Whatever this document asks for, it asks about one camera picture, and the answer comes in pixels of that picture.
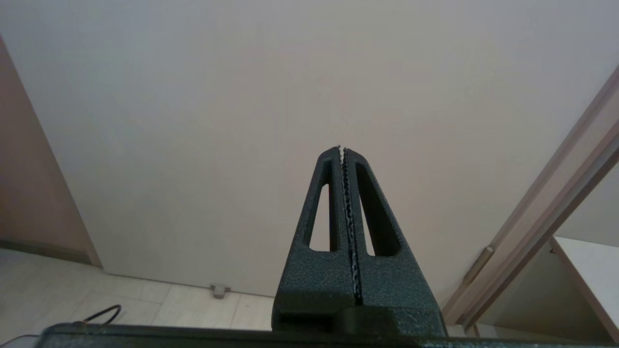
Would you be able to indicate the dark baseboard strip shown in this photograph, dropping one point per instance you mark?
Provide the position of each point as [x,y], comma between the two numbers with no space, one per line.
[43,251]

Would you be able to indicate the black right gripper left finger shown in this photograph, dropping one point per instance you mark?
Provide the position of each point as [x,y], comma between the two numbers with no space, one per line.
[314,285]

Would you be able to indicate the small metal frame hinge plate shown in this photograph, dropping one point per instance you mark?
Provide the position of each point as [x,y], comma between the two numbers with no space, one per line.
[478,265]

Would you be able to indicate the white room door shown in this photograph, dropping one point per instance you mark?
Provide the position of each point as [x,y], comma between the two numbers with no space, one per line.
[217,121]

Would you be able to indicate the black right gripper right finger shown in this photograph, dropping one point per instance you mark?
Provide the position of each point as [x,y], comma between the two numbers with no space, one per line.
[391,285]

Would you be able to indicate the small metal floor door stop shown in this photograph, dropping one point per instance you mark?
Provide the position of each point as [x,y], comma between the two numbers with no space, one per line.
[220,291]

